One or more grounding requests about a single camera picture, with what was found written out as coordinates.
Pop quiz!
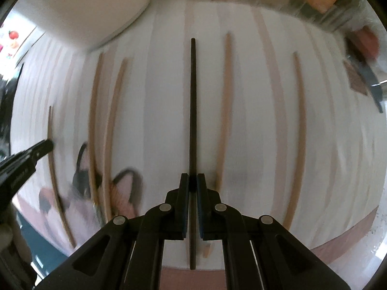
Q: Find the wooden chopstick left outer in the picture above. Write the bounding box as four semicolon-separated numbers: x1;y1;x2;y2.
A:
47;105;76;249

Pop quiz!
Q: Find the wooden chopstick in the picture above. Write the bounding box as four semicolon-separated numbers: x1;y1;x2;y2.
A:
47;105;76;249
101;58;129;222
283;52;307;230
88;52;104;208
202;32;234;259

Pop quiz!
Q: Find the wooden chopstick left middle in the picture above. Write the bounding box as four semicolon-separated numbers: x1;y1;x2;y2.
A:
88;52;104;208

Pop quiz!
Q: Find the wooden chopstick left inner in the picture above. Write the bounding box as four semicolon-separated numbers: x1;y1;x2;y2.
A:
101;58;129;222

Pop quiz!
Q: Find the striped placemat with cat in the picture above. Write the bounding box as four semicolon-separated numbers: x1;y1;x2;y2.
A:
10;0;386;263

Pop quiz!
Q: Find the wooden chopstick far right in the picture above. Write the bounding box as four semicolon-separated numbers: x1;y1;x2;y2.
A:
283;52;307;230

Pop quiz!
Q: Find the colourful fruit poster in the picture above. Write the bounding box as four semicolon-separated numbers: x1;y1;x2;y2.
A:
1;11;39;65

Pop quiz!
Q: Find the white cylindrical utensil holder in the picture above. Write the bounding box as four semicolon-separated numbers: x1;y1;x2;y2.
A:
15;0;150;50

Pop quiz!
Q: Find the wooden chopstick centre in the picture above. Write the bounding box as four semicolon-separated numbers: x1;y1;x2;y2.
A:
202;32;234;259

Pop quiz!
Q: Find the red round object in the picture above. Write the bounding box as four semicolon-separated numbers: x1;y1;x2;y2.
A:
354;26;380;60

